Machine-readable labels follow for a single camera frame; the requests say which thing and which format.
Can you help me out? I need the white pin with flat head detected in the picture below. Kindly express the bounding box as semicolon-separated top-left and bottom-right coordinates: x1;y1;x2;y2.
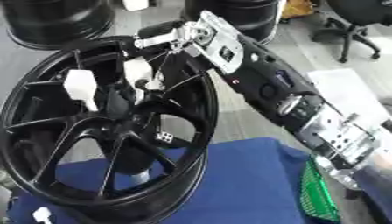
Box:
61;69;100;112

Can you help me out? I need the white flat board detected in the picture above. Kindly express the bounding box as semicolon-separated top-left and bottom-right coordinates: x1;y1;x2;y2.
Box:
304;67;392;125

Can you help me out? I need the small white checked marker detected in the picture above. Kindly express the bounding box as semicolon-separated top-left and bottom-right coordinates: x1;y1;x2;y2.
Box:
154;130;177;144

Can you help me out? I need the black spoked wheel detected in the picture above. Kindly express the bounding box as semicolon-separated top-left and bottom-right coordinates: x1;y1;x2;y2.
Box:
0;36;222;224

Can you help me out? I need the black office chair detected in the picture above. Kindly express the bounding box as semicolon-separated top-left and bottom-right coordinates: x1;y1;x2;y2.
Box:
311;0;392;64

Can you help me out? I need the white object on floor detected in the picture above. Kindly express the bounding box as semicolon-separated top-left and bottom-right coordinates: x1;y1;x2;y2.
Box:
121;0;152;12

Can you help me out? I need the black round drum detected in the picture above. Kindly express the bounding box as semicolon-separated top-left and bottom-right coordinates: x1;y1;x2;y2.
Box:
0;0;116;51
178;0;284;46

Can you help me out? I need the small white plastic piece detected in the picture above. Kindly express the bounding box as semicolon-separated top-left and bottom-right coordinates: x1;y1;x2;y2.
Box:
31;206;55;224

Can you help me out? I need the tan bag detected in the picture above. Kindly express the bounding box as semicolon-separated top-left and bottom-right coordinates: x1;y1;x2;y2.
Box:
280;0;316;20

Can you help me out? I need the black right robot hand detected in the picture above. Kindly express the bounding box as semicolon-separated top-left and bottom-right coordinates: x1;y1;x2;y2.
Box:
131;19;212;92

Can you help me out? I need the green mesh basket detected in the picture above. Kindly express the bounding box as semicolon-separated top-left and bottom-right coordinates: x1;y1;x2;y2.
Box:
297;157;343;224

